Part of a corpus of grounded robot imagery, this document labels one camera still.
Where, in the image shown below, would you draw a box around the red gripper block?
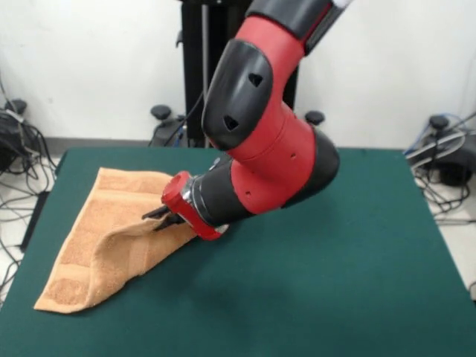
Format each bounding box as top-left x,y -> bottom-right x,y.
141,170 -> 228,242

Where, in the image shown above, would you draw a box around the tan terry towel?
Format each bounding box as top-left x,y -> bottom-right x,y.
33,167 -> 200,315

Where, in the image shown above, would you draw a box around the black floor base foot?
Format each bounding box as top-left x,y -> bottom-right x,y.
407,114 -> 476,187
0,99 -> 29,172

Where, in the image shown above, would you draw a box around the dark green table cloth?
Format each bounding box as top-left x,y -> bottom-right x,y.
0,147 -> 476,357

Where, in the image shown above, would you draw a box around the tangled black floor cables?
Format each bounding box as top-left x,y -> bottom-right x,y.
412,170 -> 476,225
0,74 -> 59,302

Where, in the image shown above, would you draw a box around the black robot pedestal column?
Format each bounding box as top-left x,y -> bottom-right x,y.
174,0 -> 309,149

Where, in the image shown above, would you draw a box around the blue cable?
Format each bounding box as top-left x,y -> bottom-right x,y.
403,112 -> 476,156

